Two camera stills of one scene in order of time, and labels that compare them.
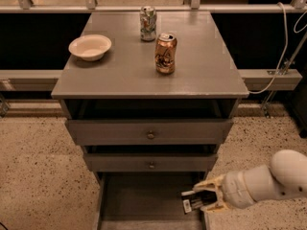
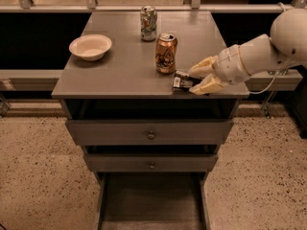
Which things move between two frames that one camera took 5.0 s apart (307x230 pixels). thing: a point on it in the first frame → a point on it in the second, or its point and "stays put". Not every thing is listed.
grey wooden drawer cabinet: [150, 96] stays put
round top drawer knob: [151, 135] stays put
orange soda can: [165, 53] stays put
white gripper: [234, 189] → [229, 65]
